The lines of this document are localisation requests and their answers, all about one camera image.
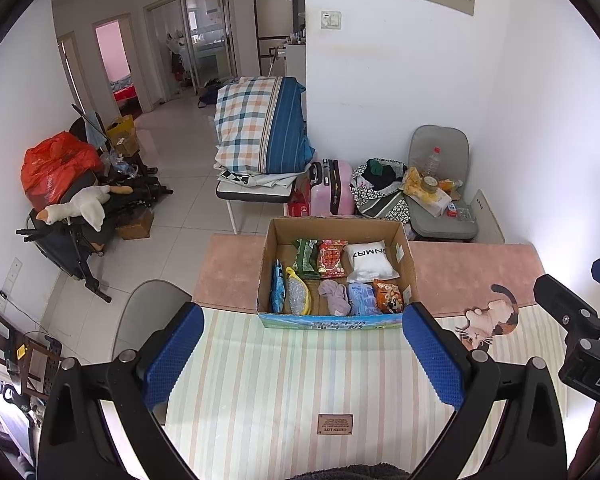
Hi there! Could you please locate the red snack packet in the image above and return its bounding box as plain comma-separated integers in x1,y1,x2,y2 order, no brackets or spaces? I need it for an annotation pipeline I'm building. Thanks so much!
317,240,348,279

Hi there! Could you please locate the grey pink cloth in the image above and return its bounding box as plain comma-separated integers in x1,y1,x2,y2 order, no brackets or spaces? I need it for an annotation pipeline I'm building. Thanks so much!
318,280,352,317

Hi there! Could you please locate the white soft packet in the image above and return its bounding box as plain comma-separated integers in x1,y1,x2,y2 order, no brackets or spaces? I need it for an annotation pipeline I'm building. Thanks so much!
344,240,400,283

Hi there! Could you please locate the white black patterned cloth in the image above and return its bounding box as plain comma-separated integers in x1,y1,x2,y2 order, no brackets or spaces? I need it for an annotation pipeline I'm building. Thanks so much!
216,167,301,188

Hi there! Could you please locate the orange snack packet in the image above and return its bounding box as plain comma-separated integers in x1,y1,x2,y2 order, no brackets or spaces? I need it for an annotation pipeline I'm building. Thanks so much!
372,279,405,315

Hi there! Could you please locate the clear plastic bottle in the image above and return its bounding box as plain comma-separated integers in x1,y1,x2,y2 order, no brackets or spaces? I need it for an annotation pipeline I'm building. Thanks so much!
422,147,443,181

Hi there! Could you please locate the blue tissue pack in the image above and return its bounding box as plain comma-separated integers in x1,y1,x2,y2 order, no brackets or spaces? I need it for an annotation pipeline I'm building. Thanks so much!
347,282,381,317

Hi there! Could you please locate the white bench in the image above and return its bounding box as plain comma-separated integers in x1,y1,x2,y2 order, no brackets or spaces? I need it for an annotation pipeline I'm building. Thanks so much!
215,175,301,235

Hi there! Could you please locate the green tissue packet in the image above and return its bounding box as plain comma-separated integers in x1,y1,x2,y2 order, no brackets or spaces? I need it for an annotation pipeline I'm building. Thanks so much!
292,238,323,280

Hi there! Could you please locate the orange plastic bag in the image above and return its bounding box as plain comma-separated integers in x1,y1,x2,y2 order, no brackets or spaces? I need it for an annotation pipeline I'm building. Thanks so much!
21,131,105,209

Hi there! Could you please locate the grey shell chair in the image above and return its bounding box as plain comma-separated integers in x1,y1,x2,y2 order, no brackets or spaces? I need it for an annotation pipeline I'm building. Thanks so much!
112,279,193,361
407,125,480,242

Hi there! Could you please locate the white plastic packet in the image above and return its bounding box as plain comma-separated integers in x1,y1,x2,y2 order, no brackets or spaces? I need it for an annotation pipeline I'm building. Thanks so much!
420,192,453,218

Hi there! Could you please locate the white power strip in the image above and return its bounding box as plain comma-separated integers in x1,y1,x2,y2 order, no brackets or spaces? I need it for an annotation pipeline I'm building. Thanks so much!
0,257,23,311

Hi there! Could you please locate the black white patterned bag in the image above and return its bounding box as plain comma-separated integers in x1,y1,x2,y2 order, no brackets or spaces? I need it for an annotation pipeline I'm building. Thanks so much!
350,158,411,223

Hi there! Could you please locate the small brown cardboard box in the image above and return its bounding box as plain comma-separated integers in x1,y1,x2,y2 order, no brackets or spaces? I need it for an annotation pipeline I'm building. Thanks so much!
115,208,155,241

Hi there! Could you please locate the yellow rimmed mesh pouch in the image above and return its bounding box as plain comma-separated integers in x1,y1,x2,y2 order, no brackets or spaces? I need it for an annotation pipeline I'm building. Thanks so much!
285,266,313,316

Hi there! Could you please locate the pink suitcase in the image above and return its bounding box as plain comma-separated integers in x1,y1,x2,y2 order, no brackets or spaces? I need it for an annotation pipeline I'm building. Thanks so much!
307,159,356,217

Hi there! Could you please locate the black folded stroller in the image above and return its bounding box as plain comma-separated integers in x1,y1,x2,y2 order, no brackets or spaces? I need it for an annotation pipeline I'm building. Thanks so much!
16,105,173,303

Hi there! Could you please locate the dark wooden chair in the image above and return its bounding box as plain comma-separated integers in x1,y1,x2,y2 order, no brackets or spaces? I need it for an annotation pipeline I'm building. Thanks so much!
0,292,63,401

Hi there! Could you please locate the yellow plastic bag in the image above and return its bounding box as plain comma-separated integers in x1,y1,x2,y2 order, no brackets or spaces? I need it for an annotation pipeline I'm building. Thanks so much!
402,167,428,198

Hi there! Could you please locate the red box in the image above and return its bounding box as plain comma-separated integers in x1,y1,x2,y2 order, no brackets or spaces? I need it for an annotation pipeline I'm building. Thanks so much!
287,187,313,218

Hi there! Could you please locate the printed cardboard box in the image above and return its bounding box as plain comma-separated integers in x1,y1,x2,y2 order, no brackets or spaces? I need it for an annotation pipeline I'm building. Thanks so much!
256,216,421,331

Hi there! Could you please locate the white goose plush toy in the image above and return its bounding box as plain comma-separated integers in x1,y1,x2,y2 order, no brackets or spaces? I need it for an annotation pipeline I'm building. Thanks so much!
36,185,135,233

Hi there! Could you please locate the slim blue packet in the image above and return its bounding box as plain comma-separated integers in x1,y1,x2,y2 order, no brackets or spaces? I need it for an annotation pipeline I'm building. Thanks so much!
271,259,287,313

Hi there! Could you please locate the plaid blue quilt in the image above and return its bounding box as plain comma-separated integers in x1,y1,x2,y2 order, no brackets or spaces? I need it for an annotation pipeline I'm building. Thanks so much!
214,76,316,175

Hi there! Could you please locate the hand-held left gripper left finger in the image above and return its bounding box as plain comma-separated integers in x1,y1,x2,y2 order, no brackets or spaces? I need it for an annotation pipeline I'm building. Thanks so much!
37,302,205,480

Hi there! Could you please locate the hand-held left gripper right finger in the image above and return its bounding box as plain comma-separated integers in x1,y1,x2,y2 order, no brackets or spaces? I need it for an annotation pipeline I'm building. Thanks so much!
402,301,568,480

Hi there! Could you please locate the yellow cardboard box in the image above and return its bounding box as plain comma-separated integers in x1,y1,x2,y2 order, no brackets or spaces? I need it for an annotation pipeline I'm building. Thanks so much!
105,115,137,156

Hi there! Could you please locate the white perforated panel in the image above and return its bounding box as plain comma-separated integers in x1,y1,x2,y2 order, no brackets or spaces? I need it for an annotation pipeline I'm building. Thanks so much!
472,190,506,245

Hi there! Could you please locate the dark fleece clothing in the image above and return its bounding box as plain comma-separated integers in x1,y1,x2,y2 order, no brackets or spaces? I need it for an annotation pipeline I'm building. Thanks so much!
290,462,411,480

